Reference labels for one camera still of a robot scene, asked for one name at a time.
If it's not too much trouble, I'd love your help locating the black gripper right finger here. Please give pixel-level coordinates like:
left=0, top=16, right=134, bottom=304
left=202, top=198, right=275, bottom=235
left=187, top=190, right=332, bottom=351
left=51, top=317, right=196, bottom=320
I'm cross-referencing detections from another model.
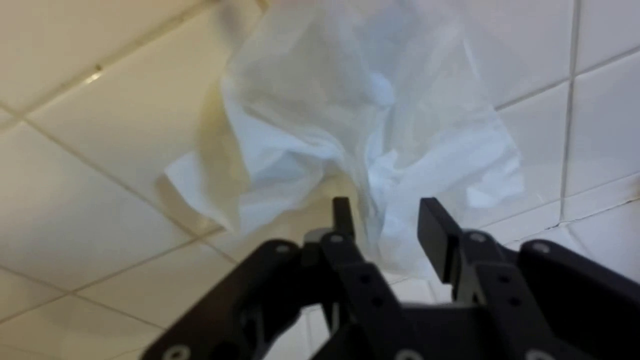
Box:
left=418, top=198, right=529, bottom=315

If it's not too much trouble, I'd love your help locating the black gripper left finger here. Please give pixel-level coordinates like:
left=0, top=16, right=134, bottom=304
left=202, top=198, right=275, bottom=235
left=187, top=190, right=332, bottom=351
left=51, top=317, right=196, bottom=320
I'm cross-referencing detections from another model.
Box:
left=312, top=196, right=398, bottom=360

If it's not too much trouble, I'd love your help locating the white paper serviette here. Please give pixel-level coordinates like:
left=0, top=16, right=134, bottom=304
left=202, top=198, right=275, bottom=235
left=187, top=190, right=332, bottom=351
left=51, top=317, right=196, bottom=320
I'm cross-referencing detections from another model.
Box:
left=166, top=0, right=524, bottom=274

